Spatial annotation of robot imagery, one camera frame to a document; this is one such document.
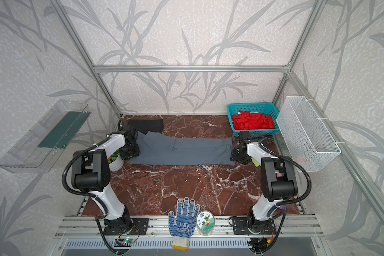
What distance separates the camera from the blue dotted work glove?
706 millimetres

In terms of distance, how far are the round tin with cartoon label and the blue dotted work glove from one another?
17mm

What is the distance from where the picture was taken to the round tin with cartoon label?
0.68 metres
